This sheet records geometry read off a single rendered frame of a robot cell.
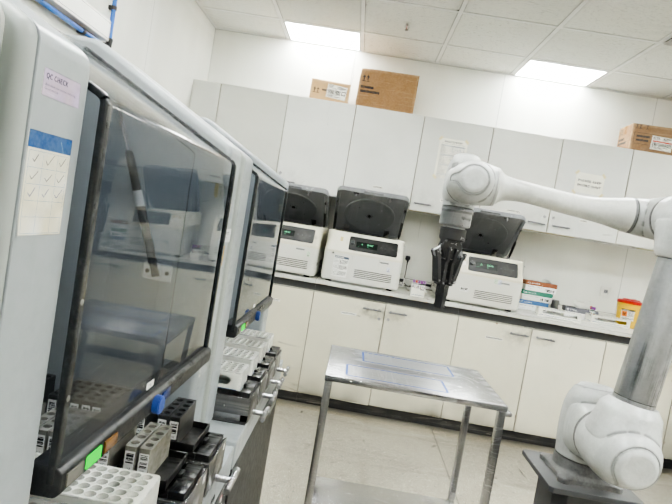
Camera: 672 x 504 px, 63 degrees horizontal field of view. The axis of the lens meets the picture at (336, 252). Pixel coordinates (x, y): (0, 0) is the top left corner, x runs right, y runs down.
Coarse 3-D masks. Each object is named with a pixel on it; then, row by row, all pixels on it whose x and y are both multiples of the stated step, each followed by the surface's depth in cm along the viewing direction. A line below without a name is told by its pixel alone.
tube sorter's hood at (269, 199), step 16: (256, 176) 143; (256, 192) 143; (272, 192) 171; (256, 208) 149; (272, 208) 176; (256, 224) 153; (272, 224) 181; (256, 240) 157; (272, 240) 187; (256, 256) 162; (272, 256) 194; (240, 272) 144; (256, 272) 166; (272, 272) 200; (240, 288) 144; (256, 288) 171; (272, 288) 205; (240, 304) 150; (256, 304) 177; (240, 320) 152
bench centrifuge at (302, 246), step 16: (288, 192) 399; (304, 192) 396; (320, 192) 391; (288, 208) 418; (304, 208) 414; (320, 208) 410; (288, 224) 388; (304, 224) 394; (320, 224) 431; (288, 240) 381; (304, 240) 381; (320, 240) 387; (288, 256) 381; (304, 256) 381; (320, 256) 404; (304, 272) 381
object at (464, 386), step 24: (336, 360) 197; (360, 360) 203; (384, 360) 209; (408, 360) 216; (360, 384) 176; (384, 384) 177; (408, 384) 181; (432, 384) 186; (456, 384) 192; (480, 384) 198; (504, 408) 175; (312, 456) 178; (456, 456) 219; (312, 480) 179; (336, 480) 221; (456, 480) 220
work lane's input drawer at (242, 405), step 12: (252, 384) 155; (216, 396) 147; (228, 396) 146; (240, 396) 147; (252, 396) 148; (216, 408) 147; (228, 408) 147; (240, 408) 146; (252, 408) 152; (264, 420) 148
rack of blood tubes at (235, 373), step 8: (224, 360) 157; (224, 368) 150; (232, 368) 152; (240, 368) 154; (224, 376) 158; (232, 376) 148; (240, 376) 148; (224, 384) 148; (232, 384) 148; (240, 384) 148
